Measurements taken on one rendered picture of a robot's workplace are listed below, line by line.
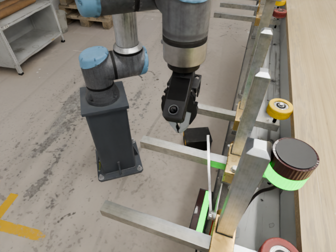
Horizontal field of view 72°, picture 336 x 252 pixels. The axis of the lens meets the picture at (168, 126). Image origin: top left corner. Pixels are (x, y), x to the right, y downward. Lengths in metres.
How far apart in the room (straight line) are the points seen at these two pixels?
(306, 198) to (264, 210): 0.30
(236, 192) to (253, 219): 0.49
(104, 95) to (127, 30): 0.36
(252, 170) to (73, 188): 1.50
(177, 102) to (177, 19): 0.16
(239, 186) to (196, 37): 0.27
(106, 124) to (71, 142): 0.71
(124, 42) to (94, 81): 0.25
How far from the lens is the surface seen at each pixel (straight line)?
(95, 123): 1.37
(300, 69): 1.14
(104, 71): 1.23
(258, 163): 0.36
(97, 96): 1.30
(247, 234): 0.88
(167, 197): 1.61
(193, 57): 0.47
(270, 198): 0.97
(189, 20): 0.44
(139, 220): 0.60
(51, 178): 1.87
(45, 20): 3.73
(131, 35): 1.18
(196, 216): 0.78
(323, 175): 0.73
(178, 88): 0.50
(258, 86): 0.57
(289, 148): 0.37
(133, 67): 1.24
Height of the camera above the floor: 1.41
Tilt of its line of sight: 44 degrees down
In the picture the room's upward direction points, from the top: straight up
